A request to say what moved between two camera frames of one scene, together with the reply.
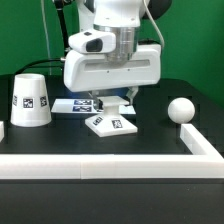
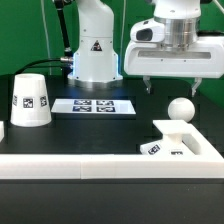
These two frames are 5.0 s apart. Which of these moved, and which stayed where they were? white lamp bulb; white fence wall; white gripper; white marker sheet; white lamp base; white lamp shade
Moved: white gripper; white lamp base
Stayed: white lamp shade; white fence wall; white marker sheet; white lamp bulb
